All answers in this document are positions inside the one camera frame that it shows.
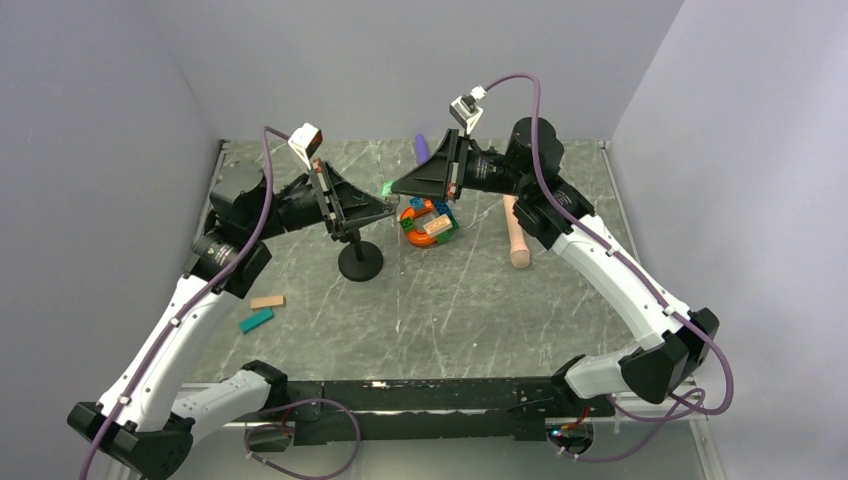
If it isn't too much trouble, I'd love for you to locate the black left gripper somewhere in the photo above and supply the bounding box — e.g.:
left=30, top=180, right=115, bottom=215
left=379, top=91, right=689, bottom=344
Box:
left=250, top=158, right=396, bottom=241

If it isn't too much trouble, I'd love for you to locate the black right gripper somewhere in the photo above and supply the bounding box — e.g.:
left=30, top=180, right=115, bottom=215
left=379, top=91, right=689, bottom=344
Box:
left=392, top=129, right=531, bottom=202

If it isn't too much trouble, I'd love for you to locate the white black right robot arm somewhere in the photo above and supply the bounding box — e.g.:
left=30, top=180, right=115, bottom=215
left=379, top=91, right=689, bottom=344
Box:
left=391, top=117, right=720, bottom=416

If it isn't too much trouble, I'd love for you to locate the purple cylinder toy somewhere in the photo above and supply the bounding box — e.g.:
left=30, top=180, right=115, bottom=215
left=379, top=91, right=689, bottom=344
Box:
left=414, top=134, right=430, bottom=165

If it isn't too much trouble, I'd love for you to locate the gold microphone on black stand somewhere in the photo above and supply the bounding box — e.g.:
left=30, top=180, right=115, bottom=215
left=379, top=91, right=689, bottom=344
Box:
left=337, top=230, right=384, bottom=282

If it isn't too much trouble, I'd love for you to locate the beige wooden pestle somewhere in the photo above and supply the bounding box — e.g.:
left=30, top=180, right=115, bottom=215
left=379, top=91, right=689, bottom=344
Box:
left=503, top=195, right=531, bottom=269

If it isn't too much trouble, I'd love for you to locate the tan wooden block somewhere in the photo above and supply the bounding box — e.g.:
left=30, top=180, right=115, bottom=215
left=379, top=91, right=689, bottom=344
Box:
left=249, top=295, right=286, bottom=311

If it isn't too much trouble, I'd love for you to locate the teal wooden block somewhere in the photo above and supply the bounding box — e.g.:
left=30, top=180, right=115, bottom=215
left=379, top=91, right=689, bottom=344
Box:
left=239, top=308, right=275, bottom=334

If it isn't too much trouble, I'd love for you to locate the colourful toy block ring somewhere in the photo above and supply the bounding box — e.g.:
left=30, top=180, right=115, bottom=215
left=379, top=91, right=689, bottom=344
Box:
left=398, top=196, right=461, bottom=249

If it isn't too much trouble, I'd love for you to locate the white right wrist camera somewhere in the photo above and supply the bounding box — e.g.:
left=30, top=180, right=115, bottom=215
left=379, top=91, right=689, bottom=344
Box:
left=449, top=85, right=487, bottom=135

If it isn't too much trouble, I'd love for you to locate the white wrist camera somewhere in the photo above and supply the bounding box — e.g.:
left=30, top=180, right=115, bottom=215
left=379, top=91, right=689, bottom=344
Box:
left=449, top=85, right=487, bottom=135
left=287, top=122, right=323, bottom=173

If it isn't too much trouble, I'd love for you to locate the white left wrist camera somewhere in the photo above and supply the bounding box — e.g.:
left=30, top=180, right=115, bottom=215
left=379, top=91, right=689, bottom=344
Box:
left=287, top=122, right=323, bottom=173

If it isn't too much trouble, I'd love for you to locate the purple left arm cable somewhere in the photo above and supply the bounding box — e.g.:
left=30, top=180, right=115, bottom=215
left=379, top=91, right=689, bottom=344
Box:
left=78, top=127, right=293, bottom=480

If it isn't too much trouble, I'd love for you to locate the black table front rail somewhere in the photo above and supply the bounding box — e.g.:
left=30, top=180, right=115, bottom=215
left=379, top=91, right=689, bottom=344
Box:
left=240, top=376, right=614, bottom=446

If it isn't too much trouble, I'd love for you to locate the aluminium frame rail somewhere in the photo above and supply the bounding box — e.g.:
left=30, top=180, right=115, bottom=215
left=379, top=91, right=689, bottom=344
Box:
left=105, top=377, right=707, bottom=465

